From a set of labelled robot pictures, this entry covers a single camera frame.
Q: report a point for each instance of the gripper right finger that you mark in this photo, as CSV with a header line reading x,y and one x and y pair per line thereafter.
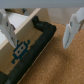
x,y
72,30

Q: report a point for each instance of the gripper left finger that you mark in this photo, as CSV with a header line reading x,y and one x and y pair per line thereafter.
x,y
8,29

